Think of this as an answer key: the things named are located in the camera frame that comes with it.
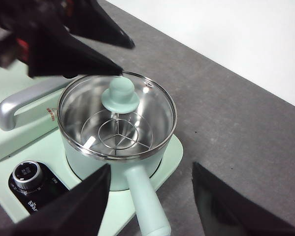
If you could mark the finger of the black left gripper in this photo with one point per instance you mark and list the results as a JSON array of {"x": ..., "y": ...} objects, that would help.
[
  {"x": 63, "y": 56},
  {"x": 100, "y": 24}
]

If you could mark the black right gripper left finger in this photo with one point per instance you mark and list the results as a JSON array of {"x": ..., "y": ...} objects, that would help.
[{"x": 71, "y": 211}]

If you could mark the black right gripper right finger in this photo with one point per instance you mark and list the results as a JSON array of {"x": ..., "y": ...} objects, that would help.
[{"x": 223, "y": 211}]

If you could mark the glass pot lid green knob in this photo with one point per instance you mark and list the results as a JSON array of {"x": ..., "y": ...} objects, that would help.
[{"x": 120, "y": 96}]

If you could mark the black control panel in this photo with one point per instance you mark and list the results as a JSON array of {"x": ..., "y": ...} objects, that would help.
[{"x": 48, "y": 189}]

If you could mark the silver control knob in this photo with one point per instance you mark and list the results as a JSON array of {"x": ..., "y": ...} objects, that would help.
[{"x": 26, "y": 173}]

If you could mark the mint green breakfast maker base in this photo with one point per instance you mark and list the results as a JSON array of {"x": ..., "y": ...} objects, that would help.
[{"x": 51, "y": 152}]

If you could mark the mint green griddle cover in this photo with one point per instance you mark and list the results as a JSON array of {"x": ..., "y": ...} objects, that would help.
[{"x": 26, "y": 137}]

